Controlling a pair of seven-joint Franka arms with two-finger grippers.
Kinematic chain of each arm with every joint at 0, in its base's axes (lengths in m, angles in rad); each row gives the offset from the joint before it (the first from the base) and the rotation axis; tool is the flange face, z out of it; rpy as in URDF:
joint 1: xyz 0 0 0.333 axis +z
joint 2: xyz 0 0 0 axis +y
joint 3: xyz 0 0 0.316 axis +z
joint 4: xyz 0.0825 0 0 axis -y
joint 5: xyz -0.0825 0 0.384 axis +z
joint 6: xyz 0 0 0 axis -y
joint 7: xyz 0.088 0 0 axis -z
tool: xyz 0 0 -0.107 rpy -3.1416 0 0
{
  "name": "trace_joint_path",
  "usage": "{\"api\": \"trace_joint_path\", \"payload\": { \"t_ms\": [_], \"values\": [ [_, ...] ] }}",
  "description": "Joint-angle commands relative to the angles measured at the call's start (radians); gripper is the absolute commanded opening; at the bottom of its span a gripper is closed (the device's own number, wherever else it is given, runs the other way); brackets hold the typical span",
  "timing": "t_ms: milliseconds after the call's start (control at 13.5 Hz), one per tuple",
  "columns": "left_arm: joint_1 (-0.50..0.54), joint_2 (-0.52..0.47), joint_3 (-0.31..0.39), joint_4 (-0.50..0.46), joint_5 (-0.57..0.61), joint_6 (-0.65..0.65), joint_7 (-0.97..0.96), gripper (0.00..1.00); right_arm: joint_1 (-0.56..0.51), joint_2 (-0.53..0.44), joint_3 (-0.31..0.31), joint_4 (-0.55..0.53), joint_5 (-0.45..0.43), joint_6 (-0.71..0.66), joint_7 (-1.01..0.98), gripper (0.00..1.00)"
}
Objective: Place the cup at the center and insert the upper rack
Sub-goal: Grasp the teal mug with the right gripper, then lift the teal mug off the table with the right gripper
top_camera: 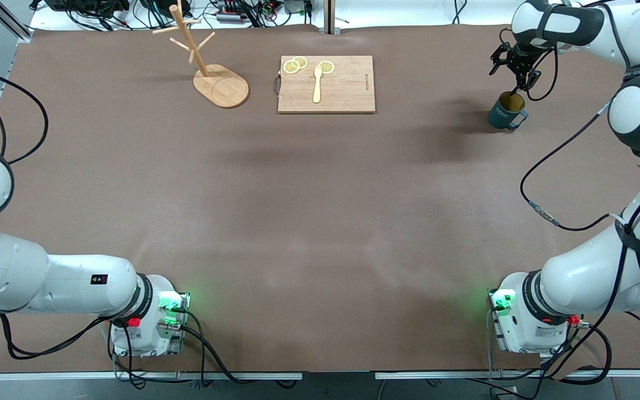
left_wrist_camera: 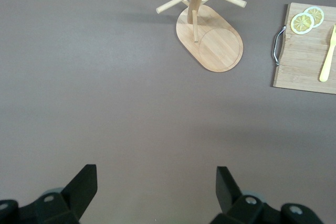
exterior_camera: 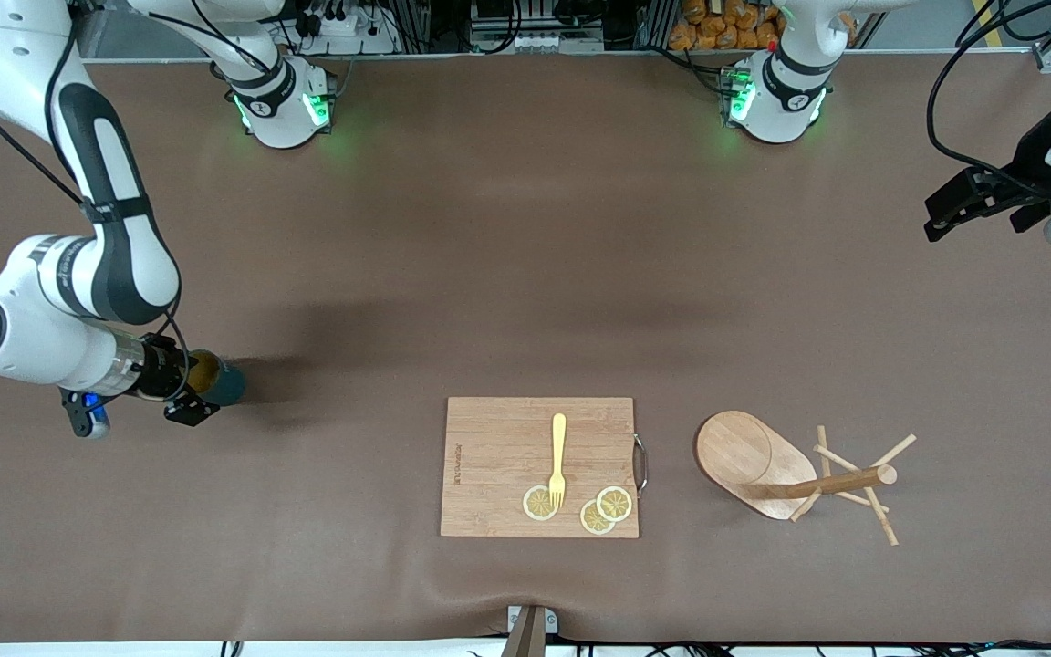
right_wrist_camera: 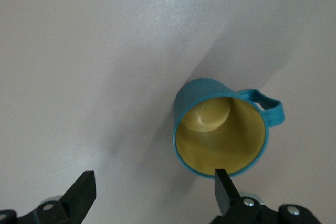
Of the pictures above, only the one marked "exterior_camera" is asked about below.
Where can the dark green ribbed mug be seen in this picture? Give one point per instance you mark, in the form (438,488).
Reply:
(223,381)

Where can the black equipment rack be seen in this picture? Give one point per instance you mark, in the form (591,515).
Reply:
(535,23)

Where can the orange snack bags pile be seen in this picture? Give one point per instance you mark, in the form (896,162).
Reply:
(726,27)

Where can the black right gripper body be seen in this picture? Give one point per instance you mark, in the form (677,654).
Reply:
(159,368)

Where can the lemon slice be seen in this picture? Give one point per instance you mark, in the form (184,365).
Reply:
(617,504)
(535,505)
(591,522)

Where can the yellow plastic fork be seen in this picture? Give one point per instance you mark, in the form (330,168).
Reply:
(559,447)

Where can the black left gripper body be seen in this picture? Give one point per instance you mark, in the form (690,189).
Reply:
(1033,162)

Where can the brown table mat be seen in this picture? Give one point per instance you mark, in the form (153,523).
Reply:
(525,274)

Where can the white power strip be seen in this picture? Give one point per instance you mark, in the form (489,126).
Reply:
(343,27)

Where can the metal camera stand bracket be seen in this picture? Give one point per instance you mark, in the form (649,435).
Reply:
(530,630)

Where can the wooden mug tree rack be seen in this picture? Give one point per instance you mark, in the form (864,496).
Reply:
(744,456)

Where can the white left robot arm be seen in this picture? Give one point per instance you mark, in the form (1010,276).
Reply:
(776,100)

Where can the bamboo cutting board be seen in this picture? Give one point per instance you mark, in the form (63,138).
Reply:
(498,456)

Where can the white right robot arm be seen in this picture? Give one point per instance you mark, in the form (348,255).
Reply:
(115,255)

